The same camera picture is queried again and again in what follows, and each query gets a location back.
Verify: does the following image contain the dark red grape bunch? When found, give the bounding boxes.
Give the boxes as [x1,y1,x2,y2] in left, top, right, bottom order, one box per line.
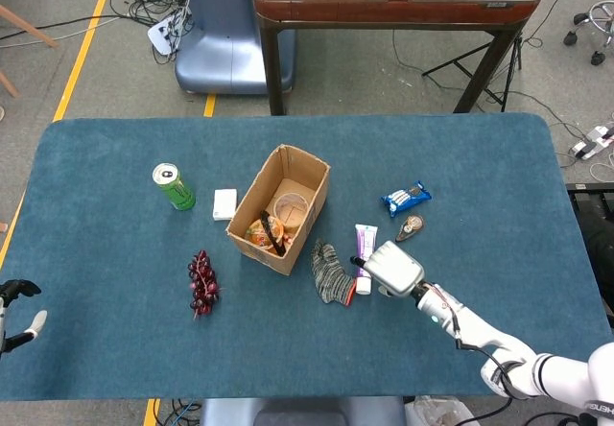
[187,248,223,320]

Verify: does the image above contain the black tripod stand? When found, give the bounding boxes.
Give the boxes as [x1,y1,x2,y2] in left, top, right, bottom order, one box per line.
[421,0,562,113]

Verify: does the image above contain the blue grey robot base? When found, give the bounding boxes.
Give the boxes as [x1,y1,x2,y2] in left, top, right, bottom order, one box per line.
[174,0,296,95]

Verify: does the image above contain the grey striped knit glove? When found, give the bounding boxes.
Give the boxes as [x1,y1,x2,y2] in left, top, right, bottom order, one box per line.
[310,238,359,308]

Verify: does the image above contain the wooden easel frame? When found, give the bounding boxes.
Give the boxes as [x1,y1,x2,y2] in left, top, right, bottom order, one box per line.
[0,4,59,99]

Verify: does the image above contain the purple white tube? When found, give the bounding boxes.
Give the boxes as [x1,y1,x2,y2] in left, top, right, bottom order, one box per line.
[353,223,379,296]

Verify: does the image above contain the white power strip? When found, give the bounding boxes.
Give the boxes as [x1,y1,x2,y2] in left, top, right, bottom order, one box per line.
[147,6,193,57]
[569,126,614,161]

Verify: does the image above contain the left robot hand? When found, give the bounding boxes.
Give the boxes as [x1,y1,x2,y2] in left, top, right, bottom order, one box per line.
[0,278,49,356]

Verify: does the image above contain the blue felt table cover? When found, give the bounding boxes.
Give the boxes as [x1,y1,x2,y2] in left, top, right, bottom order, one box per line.
[0,112,608,402]

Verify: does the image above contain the orange jelly cup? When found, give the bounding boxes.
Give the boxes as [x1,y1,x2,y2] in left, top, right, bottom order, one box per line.
[244,218,289,254]

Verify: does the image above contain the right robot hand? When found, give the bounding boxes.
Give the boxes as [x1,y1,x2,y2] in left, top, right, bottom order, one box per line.
[348,240,426,298]

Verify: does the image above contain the black hair band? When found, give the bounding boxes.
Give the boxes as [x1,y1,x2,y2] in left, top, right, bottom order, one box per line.
[258,209,288,258]

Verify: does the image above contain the blue snack packet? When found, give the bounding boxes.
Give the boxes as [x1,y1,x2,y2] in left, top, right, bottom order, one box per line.
[380,179,433,220]

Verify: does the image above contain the black equipment case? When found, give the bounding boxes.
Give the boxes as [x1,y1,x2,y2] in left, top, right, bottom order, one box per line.
[565,183,614,326]

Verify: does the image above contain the chrome wheeled stool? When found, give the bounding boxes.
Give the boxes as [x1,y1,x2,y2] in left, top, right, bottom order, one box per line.
[563,0,614,66]

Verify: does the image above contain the open cardboard box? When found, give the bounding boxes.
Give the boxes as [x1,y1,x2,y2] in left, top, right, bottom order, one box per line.
[225,143,332,277]

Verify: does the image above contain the small white box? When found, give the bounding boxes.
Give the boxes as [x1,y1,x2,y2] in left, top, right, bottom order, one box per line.
[212,188,239,223]

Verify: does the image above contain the clear plastic bag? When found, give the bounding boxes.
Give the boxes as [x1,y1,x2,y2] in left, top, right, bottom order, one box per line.
[405,395,481,426]

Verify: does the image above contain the brown mahjong table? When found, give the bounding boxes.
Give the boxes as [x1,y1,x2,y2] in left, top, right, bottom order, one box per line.
[252,0,543,116]

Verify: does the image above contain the green drink can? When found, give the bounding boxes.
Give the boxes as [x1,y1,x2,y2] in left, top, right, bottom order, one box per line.
[152,162,197,212]

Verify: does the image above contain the grey robot torso base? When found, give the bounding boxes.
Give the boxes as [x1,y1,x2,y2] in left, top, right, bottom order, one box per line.
[199,396,408,426]

